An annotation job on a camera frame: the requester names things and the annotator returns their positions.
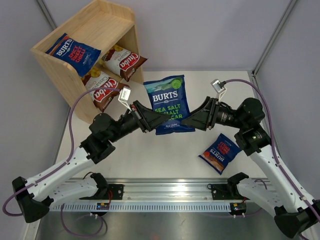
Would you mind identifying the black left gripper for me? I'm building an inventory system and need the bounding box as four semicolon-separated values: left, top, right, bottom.
108;100;171;144

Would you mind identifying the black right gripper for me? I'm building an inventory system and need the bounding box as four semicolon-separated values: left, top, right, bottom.
182;96;247;131

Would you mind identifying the blue Burts sea salt bag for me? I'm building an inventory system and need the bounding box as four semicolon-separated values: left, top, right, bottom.
143;74;196;136

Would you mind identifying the brown Chuba cassava chips bag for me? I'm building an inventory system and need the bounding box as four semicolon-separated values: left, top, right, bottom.
81;66;129;113

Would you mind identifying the blue Burts spicy chilli bag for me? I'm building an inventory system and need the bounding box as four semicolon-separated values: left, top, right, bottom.
45;33;101;78

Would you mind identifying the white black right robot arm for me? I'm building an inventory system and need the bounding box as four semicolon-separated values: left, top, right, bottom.
182;97;320;239

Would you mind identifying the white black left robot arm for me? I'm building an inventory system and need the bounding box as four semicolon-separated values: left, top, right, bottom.
12;100;171;223

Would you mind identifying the light wooden shelf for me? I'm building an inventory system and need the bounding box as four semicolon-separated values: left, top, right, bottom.
31;0;140;123

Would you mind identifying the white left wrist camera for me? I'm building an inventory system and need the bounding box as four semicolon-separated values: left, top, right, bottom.
118;86;131;111

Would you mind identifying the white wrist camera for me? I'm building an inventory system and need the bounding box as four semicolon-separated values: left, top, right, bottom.
118;86;131;111
210;79;227;101

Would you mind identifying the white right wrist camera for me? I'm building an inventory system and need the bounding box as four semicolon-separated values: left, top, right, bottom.
210;79;227;101

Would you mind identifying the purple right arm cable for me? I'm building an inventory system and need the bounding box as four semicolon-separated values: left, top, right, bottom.
201;78;320;240

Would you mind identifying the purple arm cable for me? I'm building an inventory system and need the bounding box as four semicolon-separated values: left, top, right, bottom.
201;78;320;240
1;87;126;236

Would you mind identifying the aluminium mounting rail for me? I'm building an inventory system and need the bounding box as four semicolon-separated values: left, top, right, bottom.
32;177;305;201

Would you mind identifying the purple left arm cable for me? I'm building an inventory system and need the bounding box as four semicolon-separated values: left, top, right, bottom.
1;87;126;236

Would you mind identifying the white slotted cable duct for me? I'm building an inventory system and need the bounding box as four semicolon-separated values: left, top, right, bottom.
51;201;243;213

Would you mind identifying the aluminium frame post right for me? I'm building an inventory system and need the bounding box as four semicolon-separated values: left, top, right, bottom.
251;0;299;77

